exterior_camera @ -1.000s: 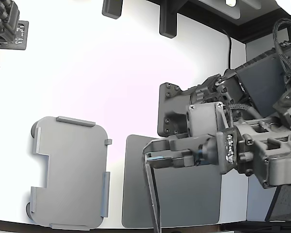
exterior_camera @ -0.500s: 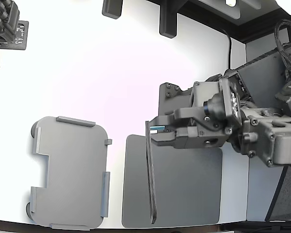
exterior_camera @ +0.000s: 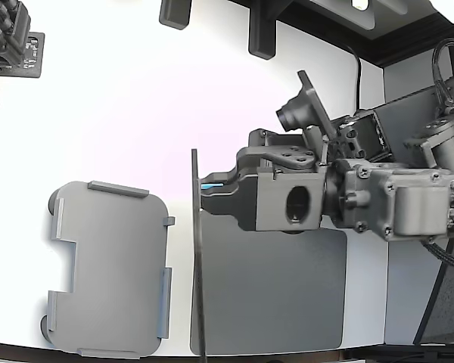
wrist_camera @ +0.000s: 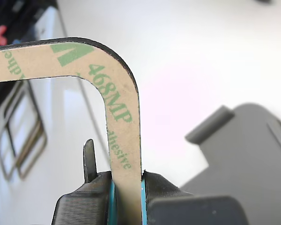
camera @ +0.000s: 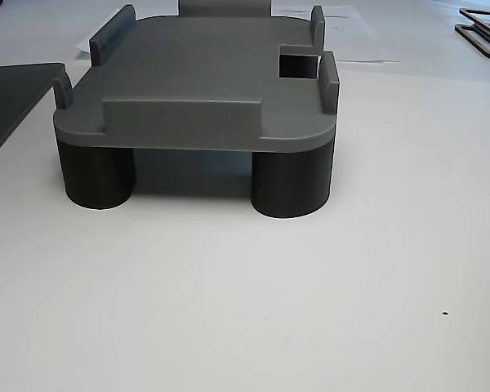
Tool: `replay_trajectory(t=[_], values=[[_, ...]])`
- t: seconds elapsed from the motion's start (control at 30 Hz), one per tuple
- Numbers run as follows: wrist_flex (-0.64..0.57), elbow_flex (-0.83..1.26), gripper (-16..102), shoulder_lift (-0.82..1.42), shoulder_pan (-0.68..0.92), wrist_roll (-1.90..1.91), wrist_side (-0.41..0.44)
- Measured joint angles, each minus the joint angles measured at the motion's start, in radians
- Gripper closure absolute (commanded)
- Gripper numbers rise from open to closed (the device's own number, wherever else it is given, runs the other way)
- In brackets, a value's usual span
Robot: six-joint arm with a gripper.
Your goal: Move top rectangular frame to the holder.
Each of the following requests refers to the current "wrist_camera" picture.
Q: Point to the grey holder with tabs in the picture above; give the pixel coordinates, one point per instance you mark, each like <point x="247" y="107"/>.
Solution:
<point x="248" y="164"/>

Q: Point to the thin rectangular gasket frame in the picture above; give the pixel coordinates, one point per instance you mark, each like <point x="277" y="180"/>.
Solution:
<point x="0" y="154"/>

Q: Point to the tan adhesive rectangular frame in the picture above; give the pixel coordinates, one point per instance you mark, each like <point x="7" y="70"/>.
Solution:
<point x="121" y="105"/>

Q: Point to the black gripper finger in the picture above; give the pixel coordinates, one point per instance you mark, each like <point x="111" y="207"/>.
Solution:
<point x="159" y="185"/>
<point x="84" y="206"/>

